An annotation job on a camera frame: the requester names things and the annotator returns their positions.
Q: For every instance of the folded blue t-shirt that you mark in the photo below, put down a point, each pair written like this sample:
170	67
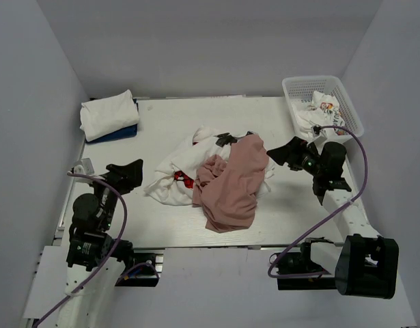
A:
117	133

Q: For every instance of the white red-print t-shirt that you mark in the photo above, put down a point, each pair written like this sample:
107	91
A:
175	176

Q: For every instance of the white colourful-print t-shirt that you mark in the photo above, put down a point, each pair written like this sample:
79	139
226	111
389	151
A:
323	110

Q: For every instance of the pink t-shirt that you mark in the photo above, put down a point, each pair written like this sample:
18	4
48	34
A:
226	190

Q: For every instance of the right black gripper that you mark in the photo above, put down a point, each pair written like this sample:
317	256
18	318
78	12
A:
291	152

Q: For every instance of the folded white t-shirt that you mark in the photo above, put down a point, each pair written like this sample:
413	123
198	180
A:
107	114

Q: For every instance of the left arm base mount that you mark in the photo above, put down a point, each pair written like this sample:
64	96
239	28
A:
143	269

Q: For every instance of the white plastic basket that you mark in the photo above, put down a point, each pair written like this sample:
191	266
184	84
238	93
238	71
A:
299	90

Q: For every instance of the white black-print t-shirt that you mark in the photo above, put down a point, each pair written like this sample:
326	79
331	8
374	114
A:
222	139

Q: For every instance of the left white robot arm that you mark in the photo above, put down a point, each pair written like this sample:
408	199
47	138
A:
96	262

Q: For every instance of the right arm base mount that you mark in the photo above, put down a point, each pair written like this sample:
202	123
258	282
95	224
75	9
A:
303	274

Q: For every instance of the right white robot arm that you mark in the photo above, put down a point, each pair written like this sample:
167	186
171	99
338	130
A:
366	264

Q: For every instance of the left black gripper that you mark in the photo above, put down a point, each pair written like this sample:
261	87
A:
126	176

